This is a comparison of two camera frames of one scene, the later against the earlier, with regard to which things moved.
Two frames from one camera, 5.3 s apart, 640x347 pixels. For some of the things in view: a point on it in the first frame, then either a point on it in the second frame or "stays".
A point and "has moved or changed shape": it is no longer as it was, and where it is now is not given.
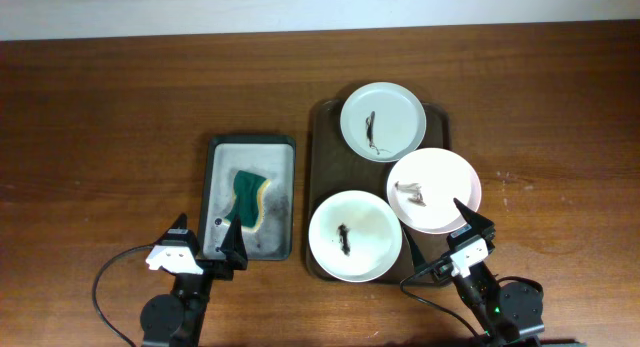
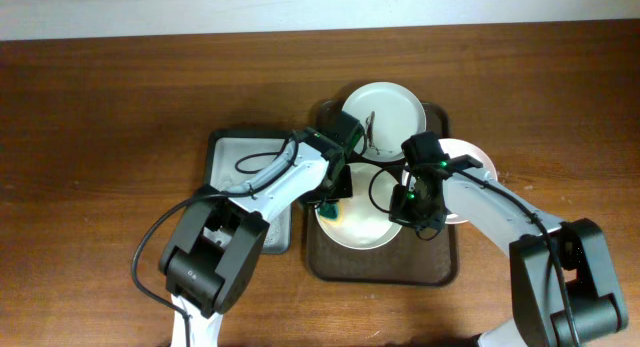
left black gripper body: (215, 270) -> (332, 192)
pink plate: (423, 186) has moved or changed shape
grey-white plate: (381, 122) stays
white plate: (355, 236) has moved or changed shape
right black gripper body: (442, 270) -> (408, 207)
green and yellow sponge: (248, 200) has moved or changed shape
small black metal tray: (252, 177) stays
